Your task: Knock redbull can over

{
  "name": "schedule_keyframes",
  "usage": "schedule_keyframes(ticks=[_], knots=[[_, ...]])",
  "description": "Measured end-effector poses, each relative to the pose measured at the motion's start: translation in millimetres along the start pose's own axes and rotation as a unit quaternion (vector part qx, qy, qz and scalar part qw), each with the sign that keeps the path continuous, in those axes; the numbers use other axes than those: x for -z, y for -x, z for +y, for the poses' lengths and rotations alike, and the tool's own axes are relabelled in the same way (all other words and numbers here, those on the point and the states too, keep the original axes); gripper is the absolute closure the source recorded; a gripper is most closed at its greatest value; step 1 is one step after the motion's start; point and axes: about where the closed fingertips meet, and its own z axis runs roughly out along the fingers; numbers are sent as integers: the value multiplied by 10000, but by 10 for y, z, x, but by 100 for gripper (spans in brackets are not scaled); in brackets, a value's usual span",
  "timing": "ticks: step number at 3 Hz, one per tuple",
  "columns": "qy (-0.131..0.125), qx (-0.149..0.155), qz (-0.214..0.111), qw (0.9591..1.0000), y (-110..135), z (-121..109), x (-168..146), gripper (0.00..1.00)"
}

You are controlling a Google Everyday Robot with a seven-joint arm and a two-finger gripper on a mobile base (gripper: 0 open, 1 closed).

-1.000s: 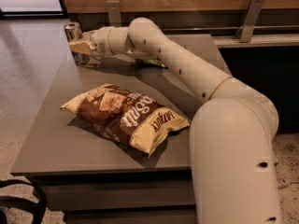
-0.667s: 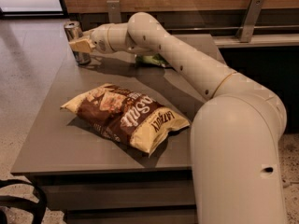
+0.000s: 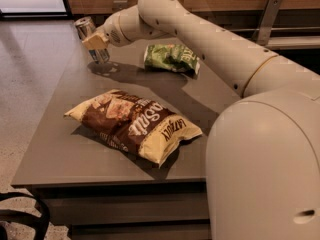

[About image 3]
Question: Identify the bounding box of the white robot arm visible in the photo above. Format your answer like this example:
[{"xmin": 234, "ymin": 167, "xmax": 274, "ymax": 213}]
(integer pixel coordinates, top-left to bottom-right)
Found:
[{"xmin": 84, "ymin": 0, "xmax": 320, "ymax": 240}]

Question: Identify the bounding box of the right metal bracket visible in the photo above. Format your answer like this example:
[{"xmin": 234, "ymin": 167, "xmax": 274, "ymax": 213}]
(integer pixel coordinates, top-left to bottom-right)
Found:
[{"xmin": 252, "ymin": 0, "xmax": 283, "ymax": 46}]

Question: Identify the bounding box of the silver blue redbull can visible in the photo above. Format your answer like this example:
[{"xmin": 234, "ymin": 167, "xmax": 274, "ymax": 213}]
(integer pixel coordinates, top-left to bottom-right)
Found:
[{"xmin": 74, "ymin": 16, "xmax": 109, "ymax": 64}]

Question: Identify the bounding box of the metal bracket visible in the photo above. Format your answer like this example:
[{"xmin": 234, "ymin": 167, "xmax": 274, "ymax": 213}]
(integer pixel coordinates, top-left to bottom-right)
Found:
[
  {"xmin": 113, "ymin": 0, "xmax": 128, "ymax": 11},
  {"xmin": 252, "ymin": 0, "xmax": 283, "ymax": 46}
]

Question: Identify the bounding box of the brown yellow chip bag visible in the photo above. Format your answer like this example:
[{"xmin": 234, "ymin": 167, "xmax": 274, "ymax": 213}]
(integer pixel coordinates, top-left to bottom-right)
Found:
[{"xmin": 65, "ymin": 89, "xmax": 202, "ymax": 167}]

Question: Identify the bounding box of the metal rail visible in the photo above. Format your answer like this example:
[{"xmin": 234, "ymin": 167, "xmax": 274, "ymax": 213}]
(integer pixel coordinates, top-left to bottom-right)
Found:
[{"xmin": 229, "ymin": 27, "xmax": 320, "ymax": 35}]

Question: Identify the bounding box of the green chip bag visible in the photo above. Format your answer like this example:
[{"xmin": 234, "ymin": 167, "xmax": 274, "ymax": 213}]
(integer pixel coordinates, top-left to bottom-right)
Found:
[{"xmin": 144, "ymin": 44, "xmax": 200, "ymax": 74}]

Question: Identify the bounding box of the left metal bracket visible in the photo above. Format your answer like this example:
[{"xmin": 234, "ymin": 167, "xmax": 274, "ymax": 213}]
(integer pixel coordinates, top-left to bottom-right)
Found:
[{"xmin": 113, "ymin": 0, "xmax": 128, "ymax": 11}]

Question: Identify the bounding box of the grey table drawer unit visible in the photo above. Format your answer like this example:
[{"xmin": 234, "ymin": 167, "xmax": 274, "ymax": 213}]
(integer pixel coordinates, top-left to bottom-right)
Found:
[{"xmin": 12, "ymin": 41, "xmax": 237, "ymax": 240}]

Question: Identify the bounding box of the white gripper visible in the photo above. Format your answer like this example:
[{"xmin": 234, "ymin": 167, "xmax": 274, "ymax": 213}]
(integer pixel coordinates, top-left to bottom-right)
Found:
[{"xmin": 82, "ymin": 12, "xmax": 130, "ymax": 50}]

